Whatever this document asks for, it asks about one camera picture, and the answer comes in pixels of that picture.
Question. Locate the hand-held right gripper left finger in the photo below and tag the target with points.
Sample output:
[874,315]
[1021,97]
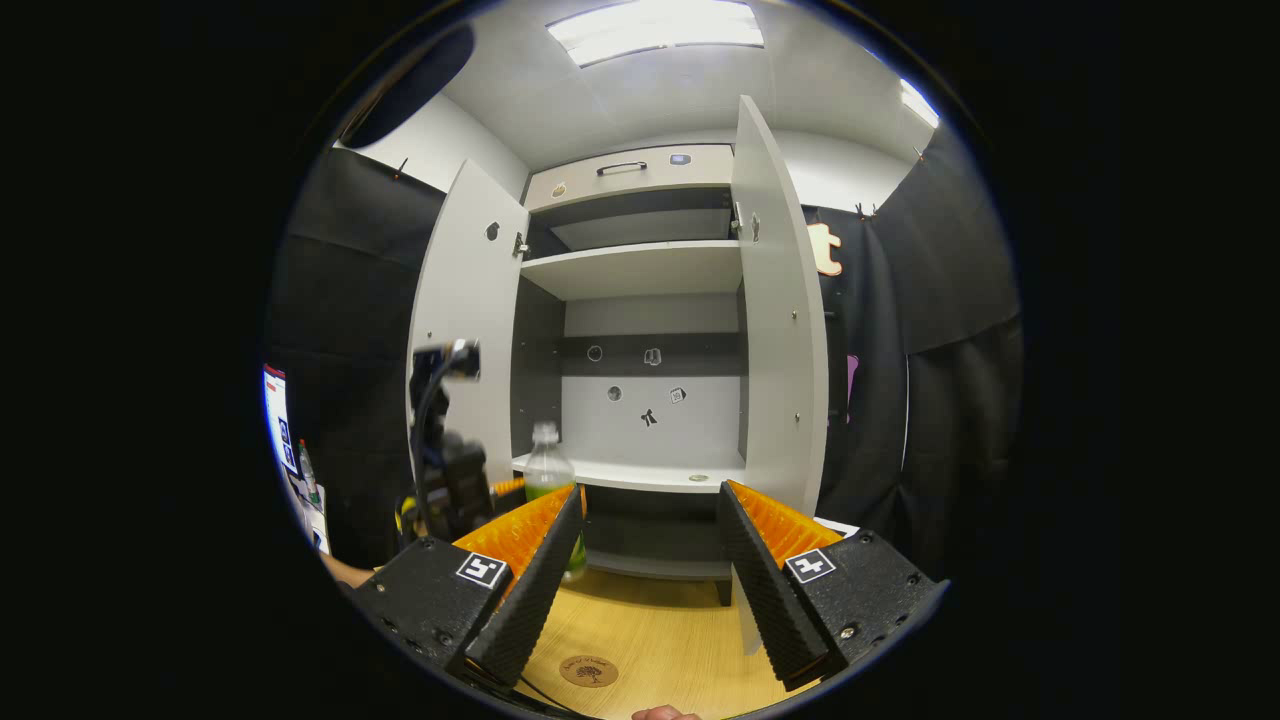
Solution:
[530,600]

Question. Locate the small ceiling light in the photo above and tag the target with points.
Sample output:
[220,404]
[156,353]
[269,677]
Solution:
[920,103]

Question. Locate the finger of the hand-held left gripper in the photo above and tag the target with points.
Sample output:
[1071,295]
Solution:
[508,487]

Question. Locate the round wooden coaster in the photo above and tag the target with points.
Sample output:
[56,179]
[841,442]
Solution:
[588,671]

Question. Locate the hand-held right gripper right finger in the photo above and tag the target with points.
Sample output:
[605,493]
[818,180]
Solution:
[765,590]

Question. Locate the large ceiling light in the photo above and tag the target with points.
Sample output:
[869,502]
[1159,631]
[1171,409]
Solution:
[655,28]

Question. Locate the small background bottle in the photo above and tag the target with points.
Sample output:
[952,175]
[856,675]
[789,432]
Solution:
[309,478]

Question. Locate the black backdrop cloth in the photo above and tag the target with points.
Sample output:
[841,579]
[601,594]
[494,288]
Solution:
[930,400]

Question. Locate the grey cabinet drawer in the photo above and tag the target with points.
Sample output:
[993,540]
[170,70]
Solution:
[640,185]

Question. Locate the grey cabinet door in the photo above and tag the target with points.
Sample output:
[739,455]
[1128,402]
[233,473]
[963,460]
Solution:
[470,290]
[775,330]

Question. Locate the computer monitor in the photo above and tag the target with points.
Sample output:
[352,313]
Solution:
[278,420]

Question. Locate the grey cabinet shelf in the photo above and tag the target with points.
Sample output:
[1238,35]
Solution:
[640,265]
[650,472]

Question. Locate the stack of white papers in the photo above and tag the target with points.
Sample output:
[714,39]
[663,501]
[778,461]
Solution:
[315,525]

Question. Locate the green label plastic bottle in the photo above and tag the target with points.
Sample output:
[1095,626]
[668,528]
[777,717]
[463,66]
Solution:
[547,465]

